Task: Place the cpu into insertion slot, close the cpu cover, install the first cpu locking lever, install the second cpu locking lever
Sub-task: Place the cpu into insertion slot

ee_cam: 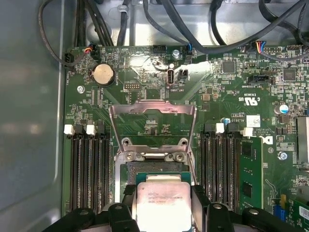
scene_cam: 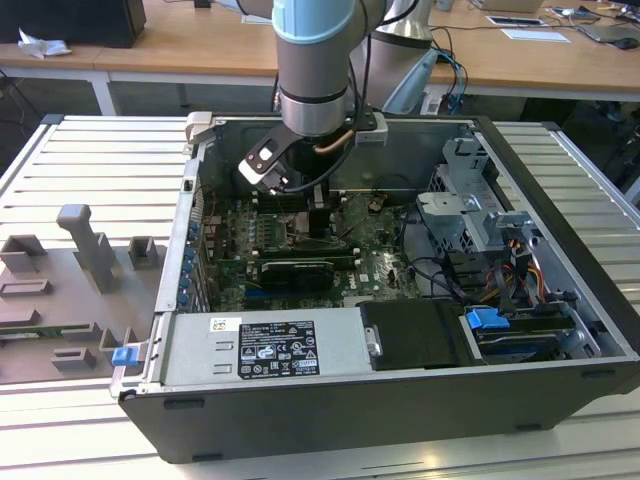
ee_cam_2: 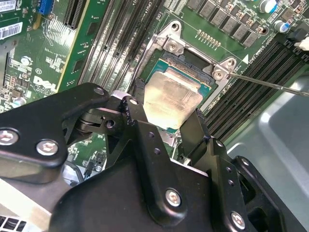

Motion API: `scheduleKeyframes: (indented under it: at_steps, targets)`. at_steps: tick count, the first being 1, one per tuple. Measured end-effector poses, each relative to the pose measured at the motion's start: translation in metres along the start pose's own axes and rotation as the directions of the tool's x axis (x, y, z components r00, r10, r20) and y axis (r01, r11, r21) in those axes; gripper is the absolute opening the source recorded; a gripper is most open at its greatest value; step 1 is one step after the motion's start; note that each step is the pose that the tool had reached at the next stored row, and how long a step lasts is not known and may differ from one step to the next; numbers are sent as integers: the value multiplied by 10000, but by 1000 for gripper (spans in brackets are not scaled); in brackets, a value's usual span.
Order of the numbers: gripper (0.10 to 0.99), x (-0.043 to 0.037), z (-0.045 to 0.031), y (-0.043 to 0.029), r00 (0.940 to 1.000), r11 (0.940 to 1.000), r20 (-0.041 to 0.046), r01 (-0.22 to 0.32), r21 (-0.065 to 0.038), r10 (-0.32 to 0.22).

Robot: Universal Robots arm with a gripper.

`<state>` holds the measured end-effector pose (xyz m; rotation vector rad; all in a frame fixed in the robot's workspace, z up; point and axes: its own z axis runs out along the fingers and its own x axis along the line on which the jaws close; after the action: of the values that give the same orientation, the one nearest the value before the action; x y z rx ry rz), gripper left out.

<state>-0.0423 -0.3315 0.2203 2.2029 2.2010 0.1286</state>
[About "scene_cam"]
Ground metal socket cover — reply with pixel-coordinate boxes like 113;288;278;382
287;214;354;246

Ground blue expansion slot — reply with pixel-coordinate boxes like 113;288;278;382
242;283;281;308

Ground black graphics card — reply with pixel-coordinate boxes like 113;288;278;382
258;257;335;294

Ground pale blue teach pendant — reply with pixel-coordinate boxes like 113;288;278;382
382;49;441;115

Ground green motherboard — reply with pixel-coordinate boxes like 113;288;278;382
199;192;419;309

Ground wooden desk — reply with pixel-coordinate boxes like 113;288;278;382
0;42;109;117
94;0;640;104

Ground silver drive cage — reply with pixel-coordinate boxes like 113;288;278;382
414;137;549;254

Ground black plastic shroud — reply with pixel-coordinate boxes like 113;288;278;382
358;299;485;372

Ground silver power supply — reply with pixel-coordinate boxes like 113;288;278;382
142;305;384;387

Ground hard disk blue carrier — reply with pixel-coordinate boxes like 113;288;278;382
460;307;576;365

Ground cardboard box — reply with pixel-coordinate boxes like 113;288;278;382
478;0;544;15

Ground white paper sheet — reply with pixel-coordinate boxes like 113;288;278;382
501;27;571;44

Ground black PC case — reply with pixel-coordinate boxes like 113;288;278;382
110;112;640;464

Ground black box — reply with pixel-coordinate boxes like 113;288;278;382
0;0;147;50

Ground blue case latch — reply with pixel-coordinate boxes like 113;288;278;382
112;346;138;370

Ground crumpled white paper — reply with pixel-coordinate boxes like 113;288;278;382
17;27;71;61

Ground grey parts rack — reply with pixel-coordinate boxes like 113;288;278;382
0;202;169;387

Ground green RAM stick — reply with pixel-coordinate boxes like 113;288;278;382
0;323;96;342

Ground grey laptop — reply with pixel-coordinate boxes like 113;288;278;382
578;20;640;47

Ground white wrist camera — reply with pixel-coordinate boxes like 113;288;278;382
237;127;297;197

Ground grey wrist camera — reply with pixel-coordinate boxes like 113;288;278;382
353;112;390;147

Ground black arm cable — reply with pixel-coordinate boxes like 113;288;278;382
347;0;381;131

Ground blue cable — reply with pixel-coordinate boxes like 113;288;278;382
438;47;470;117

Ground orange yellow power wires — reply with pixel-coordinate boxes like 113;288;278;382
504;238;547;304

